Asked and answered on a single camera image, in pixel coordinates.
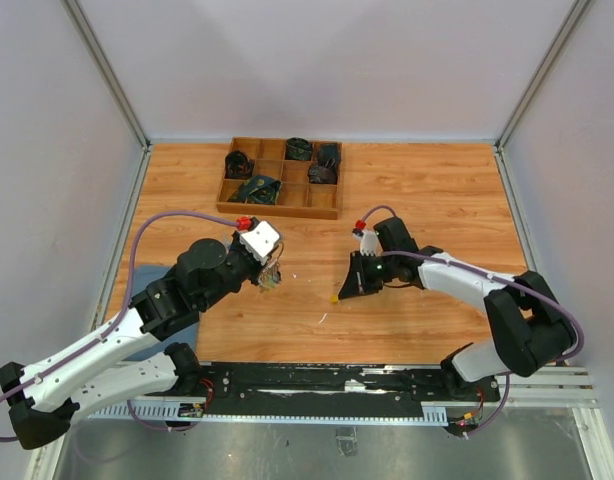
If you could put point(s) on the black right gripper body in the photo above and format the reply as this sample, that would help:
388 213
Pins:
377 269

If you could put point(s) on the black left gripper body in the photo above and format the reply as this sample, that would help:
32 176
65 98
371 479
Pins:
243 265

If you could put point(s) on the keyring with keys and tags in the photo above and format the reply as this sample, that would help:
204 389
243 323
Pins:
271 276

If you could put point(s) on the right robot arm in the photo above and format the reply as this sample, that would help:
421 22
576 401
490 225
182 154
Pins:
529 328

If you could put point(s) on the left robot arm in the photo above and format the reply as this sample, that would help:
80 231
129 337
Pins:
49 397

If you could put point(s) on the blue floral tie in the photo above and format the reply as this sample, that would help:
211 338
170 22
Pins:
259 190

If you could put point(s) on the wooden compartment tray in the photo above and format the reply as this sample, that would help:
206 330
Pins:
298 197

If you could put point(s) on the rolled black tie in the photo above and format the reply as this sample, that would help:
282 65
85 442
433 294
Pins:
238 165

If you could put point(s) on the blue cloth mat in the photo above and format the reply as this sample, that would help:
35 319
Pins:
159 298

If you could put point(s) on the rolled brown tie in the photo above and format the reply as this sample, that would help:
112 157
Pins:
318 174

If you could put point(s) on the rolled dark blue tie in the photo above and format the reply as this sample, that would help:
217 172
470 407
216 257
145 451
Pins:
328 156

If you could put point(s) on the rolled green patterned tie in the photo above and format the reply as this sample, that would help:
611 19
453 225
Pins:
298 149

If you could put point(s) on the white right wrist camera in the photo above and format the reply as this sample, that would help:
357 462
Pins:
368 242

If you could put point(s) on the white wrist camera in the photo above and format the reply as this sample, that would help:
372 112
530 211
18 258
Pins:
368 242
261 240

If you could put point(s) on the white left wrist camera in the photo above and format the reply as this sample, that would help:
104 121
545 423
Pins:
261 240

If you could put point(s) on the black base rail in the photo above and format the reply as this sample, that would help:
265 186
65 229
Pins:
353 395

